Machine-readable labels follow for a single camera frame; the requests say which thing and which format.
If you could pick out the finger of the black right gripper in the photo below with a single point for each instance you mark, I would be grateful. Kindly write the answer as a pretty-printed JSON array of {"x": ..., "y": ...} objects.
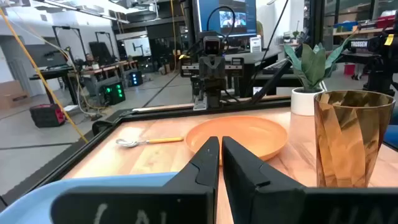
[
  {"x": 206, "y": 73},
  {"x": 218, "y": 73}
]

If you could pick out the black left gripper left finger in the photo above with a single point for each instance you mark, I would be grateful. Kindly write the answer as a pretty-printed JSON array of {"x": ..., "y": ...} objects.
[{"x": 186, "y": 202}]

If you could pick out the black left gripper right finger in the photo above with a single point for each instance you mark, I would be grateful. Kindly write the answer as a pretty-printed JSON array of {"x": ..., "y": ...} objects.
[{"x": 264, "y": 202}]

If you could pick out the orange plate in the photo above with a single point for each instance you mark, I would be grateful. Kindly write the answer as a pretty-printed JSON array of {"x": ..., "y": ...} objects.
[{"x": 248, "y": 133}]

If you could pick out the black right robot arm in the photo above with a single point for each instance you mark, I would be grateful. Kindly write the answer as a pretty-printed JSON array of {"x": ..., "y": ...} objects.
[{"x": 214, "y": 100}]

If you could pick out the black Trossen-labelled robot arm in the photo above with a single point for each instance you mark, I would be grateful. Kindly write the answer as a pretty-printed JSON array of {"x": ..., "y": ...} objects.
[{"x": 377, "y": 62}]

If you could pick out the blue plastic tray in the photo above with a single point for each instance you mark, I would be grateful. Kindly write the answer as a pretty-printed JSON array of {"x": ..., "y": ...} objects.
[{"x": 28, "y": 205}]

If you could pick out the white card stand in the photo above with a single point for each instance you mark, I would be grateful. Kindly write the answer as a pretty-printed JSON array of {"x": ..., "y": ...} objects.
[{"x": 255, "y": 44}]

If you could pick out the black computer with blue lights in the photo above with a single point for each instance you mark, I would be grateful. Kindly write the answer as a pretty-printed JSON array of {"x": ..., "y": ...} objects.
[{"x": 136, "y": 79}]

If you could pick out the white board screen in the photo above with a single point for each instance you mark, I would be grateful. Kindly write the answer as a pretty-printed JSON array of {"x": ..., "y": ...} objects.
[{"x": 136, "y": 46}]

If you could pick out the black computer keyboard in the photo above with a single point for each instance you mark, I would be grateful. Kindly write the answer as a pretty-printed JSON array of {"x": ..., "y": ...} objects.
[{"x": 275, "y": 67}]

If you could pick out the computer monitor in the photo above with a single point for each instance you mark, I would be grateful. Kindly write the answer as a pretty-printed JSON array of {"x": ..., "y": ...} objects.
[{"x": 236, "y": 12}]

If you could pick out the black computer with green lights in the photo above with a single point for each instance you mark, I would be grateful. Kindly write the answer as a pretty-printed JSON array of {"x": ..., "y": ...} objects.
[{"x": 114, "y": 93}]

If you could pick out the long wooden workbench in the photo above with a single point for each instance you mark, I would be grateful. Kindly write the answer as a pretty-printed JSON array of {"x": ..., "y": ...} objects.
[{"x": 102, "y": 69}]

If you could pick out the green plant in white pot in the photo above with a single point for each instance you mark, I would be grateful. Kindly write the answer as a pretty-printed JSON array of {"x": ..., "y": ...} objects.
[{"x": 306, "y": 102}]

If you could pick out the person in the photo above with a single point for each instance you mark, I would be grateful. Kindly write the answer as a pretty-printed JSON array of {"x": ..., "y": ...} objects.
[
  {"x": 89, "y": 59},
  {"x": 358, "y": 71}
]

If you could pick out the red storage bin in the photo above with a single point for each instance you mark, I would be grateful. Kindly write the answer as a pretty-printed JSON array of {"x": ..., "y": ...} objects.
[
  {"x": 385, "y": 22},
  {"x": 349, "y": 69}
]

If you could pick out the blue storage bin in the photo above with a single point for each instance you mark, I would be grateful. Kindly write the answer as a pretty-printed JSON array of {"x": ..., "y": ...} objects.
[{"x": 345, "y": 26}]

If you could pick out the red and black case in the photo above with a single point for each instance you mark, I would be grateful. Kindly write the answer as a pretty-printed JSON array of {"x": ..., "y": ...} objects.
[{"x": 46, "y": 115}]

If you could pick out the wooden shelf board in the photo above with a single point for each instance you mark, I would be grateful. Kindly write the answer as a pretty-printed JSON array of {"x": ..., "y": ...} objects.
[{"x": 367, "y": 31}]

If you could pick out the yellow paper tag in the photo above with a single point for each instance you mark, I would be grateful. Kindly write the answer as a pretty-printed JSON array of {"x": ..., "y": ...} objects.
[{"x": 388, "y": 40}]

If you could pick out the brown cardboard box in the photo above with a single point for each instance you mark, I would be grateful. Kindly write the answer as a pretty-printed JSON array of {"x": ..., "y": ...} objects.
[{"x": 14, "y": 95}]

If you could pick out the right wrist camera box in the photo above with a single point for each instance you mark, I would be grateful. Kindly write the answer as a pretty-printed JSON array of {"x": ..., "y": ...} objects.
[{"x": 212, "y": 46}]

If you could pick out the white metal bracket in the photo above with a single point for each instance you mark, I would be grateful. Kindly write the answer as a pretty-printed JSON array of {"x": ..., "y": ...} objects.
[{"x": 200, "y": 105}]

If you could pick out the black aluminium table frame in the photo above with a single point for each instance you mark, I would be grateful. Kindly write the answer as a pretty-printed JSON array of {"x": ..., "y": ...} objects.
[{"x": 174, "y": 113}]

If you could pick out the black metal stand frame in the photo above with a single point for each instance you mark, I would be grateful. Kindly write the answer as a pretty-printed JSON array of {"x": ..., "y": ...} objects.
[
  {"x": 68, "y": 27},
  {"x": 104, "y": 32}
]

